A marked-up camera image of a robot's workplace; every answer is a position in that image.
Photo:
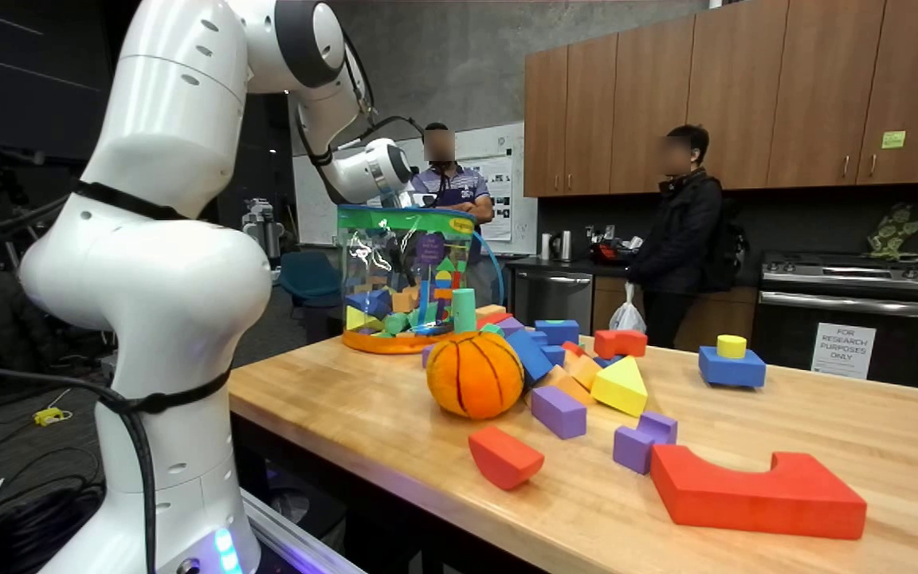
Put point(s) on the man in purple polo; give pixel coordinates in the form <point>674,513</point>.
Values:
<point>458,179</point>

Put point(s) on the orange plush basketball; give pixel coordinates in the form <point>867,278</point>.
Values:
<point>475,375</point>

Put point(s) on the green sticky note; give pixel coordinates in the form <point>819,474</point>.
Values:
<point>894,137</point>

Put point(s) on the white plastic shopping bag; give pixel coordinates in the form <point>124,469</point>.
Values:
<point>626,312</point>

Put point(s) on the wooden lower kitchen cabinet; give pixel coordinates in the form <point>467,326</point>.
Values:
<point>715,312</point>

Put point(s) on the white paper sign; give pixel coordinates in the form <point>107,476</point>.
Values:
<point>842,352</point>

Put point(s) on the teal chair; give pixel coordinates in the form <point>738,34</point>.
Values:
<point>303,280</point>

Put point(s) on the black cookware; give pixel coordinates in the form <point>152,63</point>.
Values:
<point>606,246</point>

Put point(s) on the purple cube foam block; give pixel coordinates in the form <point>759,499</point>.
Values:
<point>560,412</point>

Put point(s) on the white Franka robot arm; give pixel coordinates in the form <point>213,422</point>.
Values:
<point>160,287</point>

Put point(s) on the silver kettle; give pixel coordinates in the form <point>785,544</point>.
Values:
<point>566,243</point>

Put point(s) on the short red foam block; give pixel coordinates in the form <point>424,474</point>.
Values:
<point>619,341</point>

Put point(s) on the yellow triangle foam block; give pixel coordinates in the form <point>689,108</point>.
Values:
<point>357,321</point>

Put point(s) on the red arch foam block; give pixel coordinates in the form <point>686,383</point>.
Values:
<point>734,499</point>

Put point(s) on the red wedge foam block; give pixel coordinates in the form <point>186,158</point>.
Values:
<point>506,456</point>

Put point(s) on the green potted plant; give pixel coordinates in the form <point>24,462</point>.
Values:
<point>894,234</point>

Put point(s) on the clear plastic toy bag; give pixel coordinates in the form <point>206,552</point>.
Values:
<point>414,222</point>

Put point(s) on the yellow triangular foam block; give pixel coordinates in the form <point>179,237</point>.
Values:
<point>619,388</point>

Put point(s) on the pale orange foam block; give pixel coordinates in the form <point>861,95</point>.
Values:
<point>582,369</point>

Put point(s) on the blue notched foam block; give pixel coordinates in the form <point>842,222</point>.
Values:
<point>732,369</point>

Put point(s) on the peach foam block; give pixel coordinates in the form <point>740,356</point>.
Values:
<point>492,312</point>

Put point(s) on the stainless steel dishwasher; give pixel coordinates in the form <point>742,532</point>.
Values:
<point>552,297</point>

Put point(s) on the grey metal machine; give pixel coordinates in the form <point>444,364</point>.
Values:
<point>258,228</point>

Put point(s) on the small yellow floor object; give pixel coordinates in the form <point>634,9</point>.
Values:
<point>53,415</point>

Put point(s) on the tall green cylinder block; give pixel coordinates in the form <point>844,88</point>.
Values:
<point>463,311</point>

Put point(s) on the purple stepped foam block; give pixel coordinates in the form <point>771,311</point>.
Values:
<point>642,444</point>

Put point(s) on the person in black jacket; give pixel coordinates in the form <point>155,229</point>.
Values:
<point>684,234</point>

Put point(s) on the short yellow cylinder block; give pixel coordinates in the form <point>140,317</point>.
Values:
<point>732,346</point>

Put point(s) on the wooden upper kitchen cabinets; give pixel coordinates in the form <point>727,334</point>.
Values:
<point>780,95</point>

